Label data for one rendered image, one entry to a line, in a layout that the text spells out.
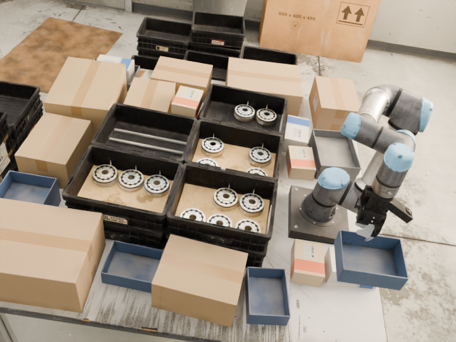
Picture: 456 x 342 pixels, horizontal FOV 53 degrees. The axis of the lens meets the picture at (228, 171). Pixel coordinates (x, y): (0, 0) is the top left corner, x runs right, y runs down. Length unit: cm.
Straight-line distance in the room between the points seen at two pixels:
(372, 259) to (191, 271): 62
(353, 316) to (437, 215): 172
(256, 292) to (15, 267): 86
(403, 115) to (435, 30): 340
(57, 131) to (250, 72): 106
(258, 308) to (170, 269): 37
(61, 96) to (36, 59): 201
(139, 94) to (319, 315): 135
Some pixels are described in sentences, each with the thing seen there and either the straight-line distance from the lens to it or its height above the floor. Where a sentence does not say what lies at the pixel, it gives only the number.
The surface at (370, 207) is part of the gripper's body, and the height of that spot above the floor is 126.
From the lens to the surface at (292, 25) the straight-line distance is 462.
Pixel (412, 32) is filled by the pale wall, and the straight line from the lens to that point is 510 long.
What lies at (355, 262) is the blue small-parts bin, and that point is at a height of 107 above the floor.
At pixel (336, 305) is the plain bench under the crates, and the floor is 70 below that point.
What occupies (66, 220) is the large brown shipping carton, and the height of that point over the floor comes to 90.
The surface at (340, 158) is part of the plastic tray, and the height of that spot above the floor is 75.
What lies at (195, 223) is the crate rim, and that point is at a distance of 170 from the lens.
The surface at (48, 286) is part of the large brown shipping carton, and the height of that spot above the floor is 86.
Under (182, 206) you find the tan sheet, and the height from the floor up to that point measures 83.
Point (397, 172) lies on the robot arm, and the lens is 135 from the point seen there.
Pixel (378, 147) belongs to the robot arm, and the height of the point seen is 141.
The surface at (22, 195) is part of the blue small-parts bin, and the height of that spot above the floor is 77.
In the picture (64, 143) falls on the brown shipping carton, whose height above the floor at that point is 86.
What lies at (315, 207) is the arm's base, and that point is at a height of 81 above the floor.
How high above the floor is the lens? 226
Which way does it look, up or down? 45 degrees down
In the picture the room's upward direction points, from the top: 9 degrees clockwise
